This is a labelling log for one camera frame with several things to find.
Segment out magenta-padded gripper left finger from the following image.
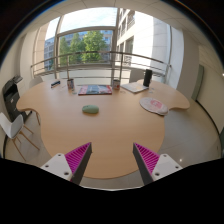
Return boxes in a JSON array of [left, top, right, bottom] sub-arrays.
[[40, 142, 93, 186]]

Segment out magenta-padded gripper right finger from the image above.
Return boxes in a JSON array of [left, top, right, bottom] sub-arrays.
[[132, 142, 184, 186]]

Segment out mint green computer mouse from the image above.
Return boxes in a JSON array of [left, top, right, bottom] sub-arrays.
[[82, 104, 100, 115]]

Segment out white chair with wooden legs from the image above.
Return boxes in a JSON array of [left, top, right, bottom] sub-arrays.
[[0, 112, 40, 162]]

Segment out small blue stapler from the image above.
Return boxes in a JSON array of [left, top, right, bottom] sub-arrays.
[[50, 80, 62, 89]]

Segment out red and blue magazine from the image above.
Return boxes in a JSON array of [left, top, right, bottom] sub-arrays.
[[77, 84, 113, 97]]

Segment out white illustrated book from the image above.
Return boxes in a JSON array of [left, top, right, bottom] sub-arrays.
[[120, 81, 150, 94]]

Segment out black office printer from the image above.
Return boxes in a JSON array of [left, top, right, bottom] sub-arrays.
[[2, 75, 29, 123]]

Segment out white chair backrest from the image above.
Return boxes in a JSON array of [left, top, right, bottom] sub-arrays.
[[28, 75, 44, 89], [129, 68, 146, 84]]

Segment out black cylindrical speaker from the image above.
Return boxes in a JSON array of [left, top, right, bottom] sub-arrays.
[[142, 68, 153, 88]]

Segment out grey-green door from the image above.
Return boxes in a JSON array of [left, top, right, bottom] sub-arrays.
[[192, 64, 205, 102]]

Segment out metal balcony railing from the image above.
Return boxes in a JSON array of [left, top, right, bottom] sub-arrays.
[[30, 50, 173, 84]]

